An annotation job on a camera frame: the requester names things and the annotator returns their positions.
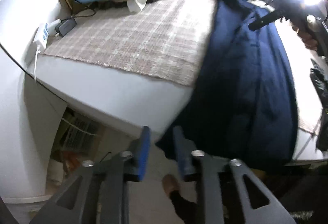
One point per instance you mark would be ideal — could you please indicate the white power strip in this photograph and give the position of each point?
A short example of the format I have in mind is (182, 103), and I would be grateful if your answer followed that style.
(42, 35)

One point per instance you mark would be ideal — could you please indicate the person's right hand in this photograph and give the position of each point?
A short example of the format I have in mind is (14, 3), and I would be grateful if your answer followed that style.
(308, 42)

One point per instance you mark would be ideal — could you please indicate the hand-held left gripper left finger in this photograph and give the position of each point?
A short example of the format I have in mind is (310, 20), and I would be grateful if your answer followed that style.
(143, 154)

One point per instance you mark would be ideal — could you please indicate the beige slipper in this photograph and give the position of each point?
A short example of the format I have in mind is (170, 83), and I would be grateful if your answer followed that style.
(170, 183)

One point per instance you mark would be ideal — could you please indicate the white cloth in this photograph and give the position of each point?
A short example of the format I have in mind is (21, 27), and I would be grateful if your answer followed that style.
(137, 4)

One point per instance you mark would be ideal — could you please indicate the pink white plaid blanket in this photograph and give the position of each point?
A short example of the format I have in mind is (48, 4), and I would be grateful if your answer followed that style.
(128, 42)

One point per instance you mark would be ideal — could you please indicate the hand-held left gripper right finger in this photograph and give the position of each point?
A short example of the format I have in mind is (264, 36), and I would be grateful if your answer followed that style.
(179, 154)

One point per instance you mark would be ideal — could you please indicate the black charger adapter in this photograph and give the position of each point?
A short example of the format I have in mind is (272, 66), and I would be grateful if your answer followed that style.
(66, 26)

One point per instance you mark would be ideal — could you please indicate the white plastic basket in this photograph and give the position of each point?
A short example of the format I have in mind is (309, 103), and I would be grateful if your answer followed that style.
(79, 131)

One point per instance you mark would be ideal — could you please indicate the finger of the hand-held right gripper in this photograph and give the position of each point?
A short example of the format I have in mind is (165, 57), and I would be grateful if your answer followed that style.
(258, 24)

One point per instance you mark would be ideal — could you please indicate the dark grey garment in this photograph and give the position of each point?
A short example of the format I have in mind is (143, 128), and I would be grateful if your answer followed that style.
(320, 80)

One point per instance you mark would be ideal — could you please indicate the person's leg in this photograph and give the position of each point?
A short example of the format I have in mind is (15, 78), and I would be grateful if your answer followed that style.
(184, 208)

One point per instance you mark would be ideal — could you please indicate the navy blue t-shirt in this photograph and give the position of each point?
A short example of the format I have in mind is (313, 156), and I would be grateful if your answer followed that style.
(243, 98)

